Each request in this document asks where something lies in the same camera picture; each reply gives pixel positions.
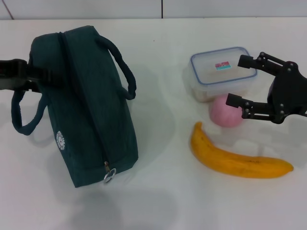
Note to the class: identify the clear food container blue lid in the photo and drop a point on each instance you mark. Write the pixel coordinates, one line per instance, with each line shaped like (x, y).
(216, 79)

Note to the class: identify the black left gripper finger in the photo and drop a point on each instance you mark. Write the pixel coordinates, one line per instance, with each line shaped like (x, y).
(43, 75)
(32, 87)

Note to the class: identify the pink toy peach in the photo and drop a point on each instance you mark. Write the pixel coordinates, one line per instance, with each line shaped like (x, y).
(223, 115)

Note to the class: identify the yellow banana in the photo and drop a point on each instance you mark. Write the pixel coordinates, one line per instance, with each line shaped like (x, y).
(227, 163)

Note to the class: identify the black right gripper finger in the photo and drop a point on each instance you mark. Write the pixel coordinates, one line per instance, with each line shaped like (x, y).
(266, 62)
(256, 109)

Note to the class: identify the dark teal lunch bag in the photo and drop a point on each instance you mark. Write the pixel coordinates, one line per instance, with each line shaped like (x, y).
(91, 95)

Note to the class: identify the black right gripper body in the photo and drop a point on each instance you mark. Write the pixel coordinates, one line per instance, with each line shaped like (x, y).
(290, 95)

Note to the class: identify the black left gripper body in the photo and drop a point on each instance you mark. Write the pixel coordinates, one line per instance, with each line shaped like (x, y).
(12, 72)

